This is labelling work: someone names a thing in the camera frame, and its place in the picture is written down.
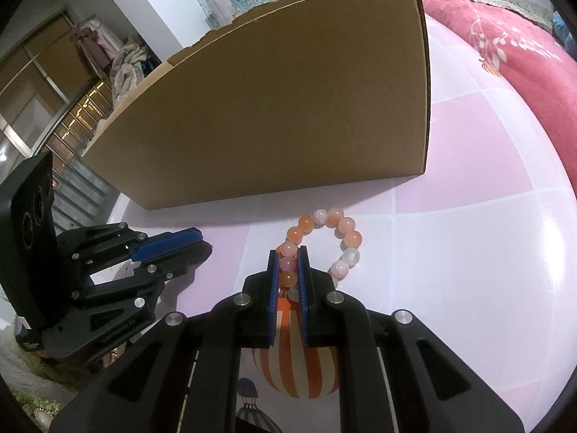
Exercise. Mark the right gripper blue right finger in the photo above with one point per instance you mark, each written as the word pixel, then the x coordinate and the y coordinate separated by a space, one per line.
pixel 394 373

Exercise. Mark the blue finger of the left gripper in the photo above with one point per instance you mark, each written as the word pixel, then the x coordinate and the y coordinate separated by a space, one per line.
pixel 103 316
pixel 87 251

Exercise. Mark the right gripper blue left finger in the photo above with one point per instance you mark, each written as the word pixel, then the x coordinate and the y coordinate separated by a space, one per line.
pixel 182 375

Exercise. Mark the wooden wardrobe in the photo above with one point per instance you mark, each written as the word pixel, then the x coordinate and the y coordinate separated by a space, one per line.
pixel 51 98

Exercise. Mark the pile of clothes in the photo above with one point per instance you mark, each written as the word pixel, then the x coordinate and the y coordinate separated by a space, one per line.
pixel 124 63

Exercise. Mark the brown cardboard box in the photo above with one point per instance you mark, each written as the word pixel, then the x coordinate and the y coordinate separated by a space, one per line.
pixel 293 94

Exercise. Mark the pink floral blanket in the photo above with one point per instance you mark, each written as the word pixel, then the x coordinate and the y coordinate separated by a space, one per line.
pixel 528 57

